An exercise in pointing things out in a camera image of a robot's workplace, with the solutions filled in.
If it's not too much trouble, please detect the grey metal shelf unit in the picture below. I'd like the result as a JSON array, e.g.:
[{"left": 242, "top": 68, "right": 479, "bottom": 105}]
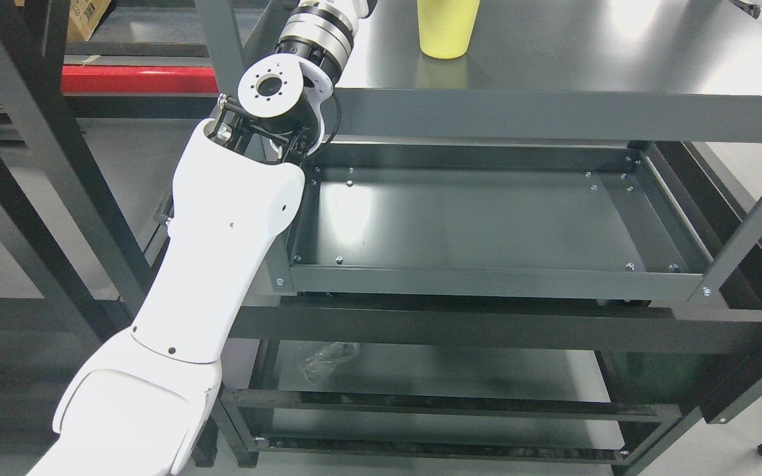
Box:
[{"left": 194, "top": 0, "right": 762, "bottom": 305}]

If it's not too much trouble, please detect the yellow plastic cup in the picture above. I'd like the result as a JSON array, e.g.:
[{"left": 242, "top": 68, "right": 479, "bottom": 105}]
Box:
[{"left": 416, "top": 1, "right": 480, "bottom": 60}]

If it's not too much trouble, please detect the dark metal shelf rack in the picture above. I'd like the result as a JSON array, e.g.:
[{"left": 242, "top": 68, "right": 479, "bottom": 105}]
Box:
[{"left": 0, "top": 1, "right": 762, "bottom": 475}]

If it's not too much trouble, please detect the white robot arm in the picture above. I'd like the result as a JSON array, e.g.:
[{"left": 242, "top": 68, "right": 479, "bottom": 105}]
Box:
[{"left": 30, "top": 1, "right": 377, "bottom": 475}]

